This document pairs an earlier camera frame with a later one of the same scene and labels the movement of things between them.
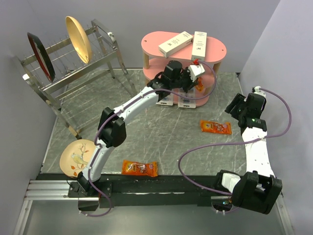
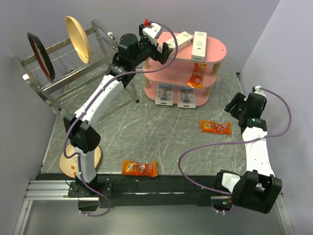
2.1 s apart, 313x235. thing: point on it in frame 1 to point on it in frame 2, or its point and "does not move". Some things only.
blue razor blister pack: (185, 103) does not move
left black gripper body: (184, 80) to (147, 49)
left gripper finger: (186, 88) to (162, 58)
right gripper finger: (238, 100) does not move
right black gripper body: (242, 109) does not move
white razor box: (175, 44) does not move
